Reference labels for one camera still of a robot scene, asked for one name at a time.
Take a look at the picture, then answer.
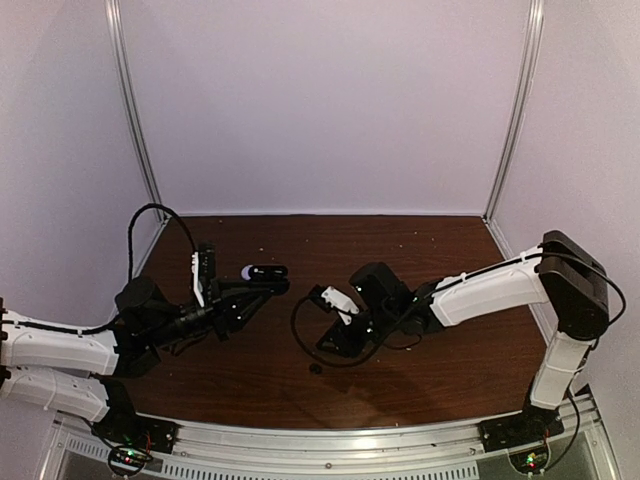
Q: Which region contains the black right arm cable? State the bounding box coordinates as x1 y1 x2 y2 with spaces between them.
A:
290 294 421 367

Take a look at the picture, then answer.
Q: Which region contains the left aluminium frame post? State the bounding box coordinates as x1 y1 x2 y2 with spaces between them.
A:
104 0 163 204

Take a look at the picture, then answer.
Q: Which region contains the aluminium frame post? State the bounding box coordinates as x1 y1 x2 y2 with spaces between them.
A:
104 0 163 204
483 0 545 224

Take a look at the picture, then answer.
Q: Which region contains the right aluminium frame post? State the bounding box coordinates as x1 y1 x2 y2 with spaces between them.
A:
483 0 545 224

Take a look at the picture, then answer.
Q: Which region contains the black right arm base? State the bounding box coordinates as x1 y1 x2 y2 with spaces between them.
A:
478 406 564 452

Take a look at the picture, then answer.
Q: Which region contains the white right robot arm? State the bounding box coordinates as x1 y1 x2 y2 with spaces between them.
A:
311 230 612 442

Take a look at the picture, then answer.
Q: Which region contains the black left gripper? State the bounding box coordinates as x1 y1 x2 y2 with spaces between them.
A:
148 277 271 349

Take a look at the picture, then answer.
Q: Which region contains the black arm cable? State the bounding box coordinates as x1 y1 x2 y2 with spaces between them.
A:
290 294 421 367
84 203 201 336

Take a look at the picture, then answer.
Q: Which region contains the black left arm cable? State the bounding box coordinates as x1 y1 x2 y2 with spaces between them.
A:
84 203 201 336

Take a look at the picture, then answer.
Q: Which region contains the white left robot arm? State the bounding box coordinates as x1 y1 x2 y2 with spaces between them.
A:
1 277 289 444

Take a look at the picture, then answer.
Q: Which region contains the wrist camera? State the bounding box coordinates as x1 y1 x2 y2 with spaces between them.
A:
310 285 360 325
191 242 216 307

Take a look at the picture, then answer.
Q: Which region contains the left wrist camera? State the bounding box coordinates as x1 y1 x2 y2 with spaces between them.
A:
191 242 216 307

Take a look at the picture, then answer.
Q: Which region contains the lilac earbud charging case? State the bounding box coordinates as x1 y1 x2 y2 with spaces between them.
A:
241 265 252 280

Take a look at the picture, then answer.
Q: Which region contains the right circuit board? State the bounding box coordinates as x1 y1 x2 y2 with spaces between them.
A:
509 446 550 475

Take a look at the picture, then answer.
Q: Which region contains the circuit board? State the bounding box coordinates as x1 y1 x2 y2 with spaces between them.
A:
509 446 550 475
107 445 153 476

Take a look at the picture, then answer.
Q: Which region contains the left circuit board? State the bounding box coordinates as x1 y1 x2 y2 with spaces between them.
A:
107 445 153 476

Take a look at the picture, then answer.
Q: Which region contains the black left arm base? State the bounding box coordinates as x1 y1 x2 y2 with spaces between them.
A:
92 378 178 454

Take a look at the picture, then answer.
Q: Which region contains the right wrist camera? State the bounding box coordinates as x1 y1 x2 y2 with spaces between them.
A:
310 285 360 325

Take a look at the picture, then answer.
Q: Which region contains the black oval charging case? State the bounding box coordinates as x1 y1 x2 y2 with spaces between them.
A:
248 265 290 295

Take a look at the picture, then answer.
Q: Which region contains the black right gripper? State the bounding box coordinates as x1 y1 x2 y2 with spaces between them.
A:
316 304 398 359

